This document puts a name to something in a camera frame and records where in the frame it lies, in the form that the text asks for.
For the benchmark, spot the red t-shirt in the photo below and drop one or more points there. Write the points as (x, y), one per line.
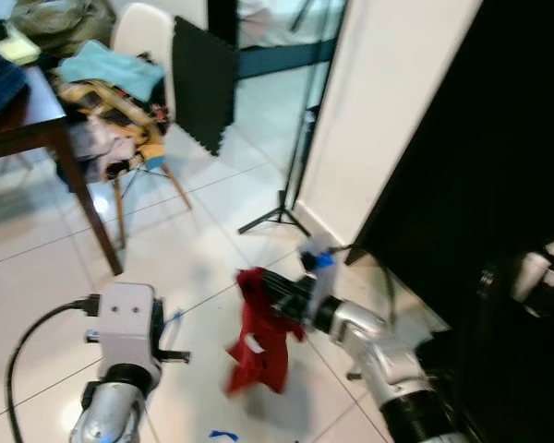
(263, 341)

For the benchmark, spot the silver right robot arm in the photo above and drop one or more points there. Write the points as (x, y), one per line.
(379, 351)

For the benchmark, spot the black tripod stand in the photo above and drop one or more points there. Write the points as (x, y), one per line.
(279, 210)

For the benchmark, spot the yellow black patterned clothes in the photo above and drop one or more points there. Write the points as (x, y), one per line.
(111, 129)

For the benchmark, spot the black foam mat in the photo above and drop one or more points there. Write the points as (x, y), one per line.
(203, 83)

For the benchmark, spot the dark wooden table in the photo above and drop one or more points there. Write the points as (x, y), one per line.
(18, 120)

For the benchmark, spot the black door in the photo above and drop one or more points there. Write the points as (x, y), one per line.
(480, 138)

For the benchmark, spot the teal cloth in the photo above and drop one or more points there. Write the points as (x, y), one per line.
(111, 69)

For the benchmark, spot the white chair wooden legs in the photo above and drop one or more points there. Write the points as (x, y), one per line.
(148, 32)

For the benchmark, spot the pale yellow pad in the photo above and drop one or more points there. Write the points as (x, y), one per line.
(17, 46)

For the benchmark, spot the olive green bag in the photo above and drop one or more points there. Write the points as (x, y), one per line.
(60, 23)

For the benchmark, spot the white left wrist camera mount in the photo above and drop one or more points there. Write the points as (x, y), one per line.
(127, 318)

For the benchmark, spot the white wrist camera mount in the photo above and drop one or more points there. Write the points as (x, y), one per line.
(319, 277)
(127, 318)

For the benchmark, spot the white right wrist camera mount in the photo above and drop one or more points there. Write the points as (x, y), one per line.
(319, 277)

